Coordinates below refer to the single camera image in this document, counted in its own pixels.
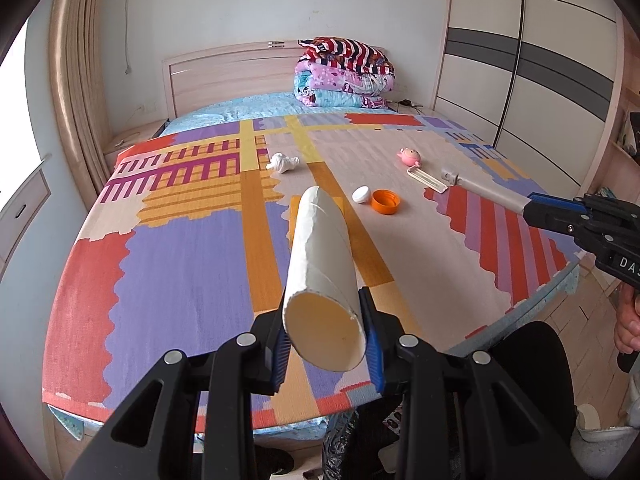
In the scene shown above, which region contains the orange bottle cap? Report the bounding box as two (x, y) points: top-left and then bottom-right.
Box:
(370, 189), (402, 216)

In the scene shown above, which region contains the person's right hand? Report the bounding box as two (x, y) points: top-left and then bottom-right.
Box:
(614, 285), (640, 357)

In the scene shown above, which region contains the wooden wall trim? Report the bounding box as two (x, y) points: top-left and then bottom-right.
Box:
(47, 0), (121, 201)

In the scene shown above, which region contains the person's fluffy jacket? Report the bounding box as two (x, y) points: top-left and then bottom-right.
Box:
(570, 360), (640, 480)

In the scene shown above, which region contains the sliding door wardrobe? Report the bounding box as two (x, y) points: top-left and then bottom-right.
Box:
(432, 0), (626, 186)

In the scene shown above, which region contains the colourful patterned table board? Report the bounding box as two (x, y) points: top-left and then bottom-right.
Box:
(42, 112), (581, 433)

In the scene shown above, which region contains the white plastic handled tool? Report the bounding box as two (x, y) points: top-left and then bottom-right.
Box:
(407, 166), (531, 218)

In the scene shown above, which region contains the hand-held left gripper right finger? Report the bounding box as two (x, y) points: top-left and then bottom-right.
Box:
(357, 286), (586, 480)

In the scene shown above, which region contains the wooden nightstand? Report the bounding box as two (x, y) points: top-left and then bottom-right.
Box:
(102, 120), (168, 176)

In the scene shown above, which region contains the cardboard tube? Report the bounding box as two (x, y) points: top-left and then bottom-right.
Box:
(282, 186), (368, 373)

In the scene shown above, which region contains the red printed wrapper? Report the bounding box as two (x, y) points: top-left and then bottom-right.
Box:
(382, 405), (406, 433)

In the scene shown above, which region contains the striped folded blanket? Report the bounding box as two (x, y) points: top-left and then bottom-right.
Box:
(298, 36), (394, 77)

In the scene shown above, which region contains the wooden drawer cabinet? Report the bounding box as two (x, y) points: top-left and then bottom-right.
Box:
(0, 165), (52, 271)

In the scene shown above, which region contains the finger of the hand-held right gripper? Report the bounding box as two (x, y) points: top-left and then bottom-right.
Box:
(526, 192), (640, 228)
(522, 207), (617, 257)

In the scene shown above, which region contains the light blue folded blanket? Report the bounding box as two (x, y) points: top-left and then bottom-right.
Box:
(294, 77), (394, 109)

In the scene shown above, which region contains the wooden shelf unit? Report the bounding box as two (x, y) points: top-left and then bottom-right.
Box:
(582, 25), (640, 201)

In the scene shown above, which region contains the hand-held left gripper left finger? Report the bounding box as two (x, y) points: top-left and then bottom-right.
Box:
(65, 310), (293, 480)

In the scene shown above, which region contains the wooden headboard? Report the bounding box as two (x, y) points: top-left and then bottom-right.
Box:
(161, 40), (313, 120)

